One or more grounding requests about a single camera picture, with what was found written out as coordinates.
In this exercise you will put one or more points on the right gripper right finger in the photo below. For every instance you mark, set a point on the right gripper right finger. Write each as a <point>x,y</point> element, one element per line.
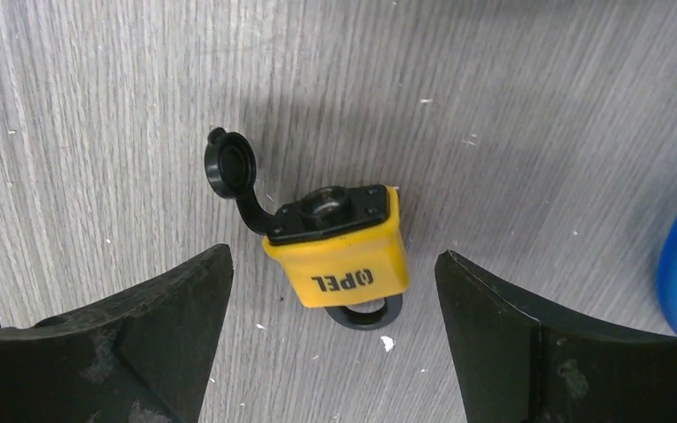
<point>520,357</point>

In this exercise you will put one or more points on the yellow black padlock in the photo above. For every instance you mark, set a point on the yellow black padlock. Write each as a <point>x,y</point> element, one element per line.
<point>341,248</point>

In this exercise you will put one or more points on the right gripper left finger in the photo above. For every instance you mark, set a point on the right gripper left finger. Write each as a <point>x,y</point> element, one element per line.
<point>144,354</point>

